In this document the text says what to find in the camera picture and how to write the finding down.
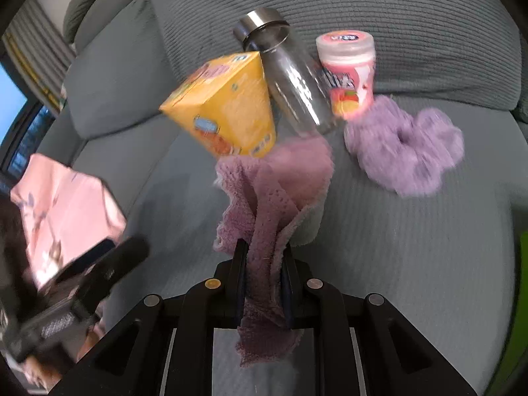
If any pink plastic canister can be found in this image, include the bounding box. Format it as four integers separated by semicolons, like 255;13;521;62
315;30;376;122

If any yellow carton box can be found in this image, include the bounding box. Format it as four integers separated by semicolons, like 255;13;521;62
159;50;277;158

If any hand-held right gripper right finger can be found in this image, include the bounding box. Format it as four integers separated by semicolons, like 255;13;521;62
280;243;479;396

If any mauve towel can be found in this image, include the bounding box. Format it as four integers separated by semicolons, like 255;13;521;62
212;136;334;369

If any glass bottle with steel cap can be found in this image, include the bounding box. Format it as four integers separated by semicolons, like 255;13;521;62
232;7;339;137

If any green box with white inside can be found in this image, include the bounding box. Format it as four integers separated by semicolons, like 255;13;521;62
487;231;528;396

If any grey sofa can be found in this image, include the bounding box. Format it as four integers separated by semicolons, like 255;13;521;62
37;0;528;396

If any purple scrunchie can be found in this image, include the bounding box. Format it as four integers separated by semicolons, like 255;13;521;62
344;95;465;198

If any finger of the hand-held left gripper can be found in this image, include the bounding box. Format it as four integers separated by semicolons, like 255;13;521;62
55;239;116;286
72;236;150;318

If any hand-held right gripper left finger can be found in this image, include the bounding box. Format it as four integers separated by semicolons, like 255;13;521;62
49;241;250;396

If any dark cloth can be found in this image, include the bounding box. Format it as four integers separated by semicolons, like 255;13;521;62
0;198;36;339

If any grey curtain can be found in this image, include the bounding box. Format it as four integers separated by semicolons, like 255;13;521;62
2;0;77;112

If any pink blanket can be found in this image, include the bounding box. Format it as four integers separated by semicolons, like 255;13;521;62
10;152;128;386

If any window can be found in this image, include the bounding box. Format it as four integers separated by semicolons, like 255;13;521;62
0;60;56;174

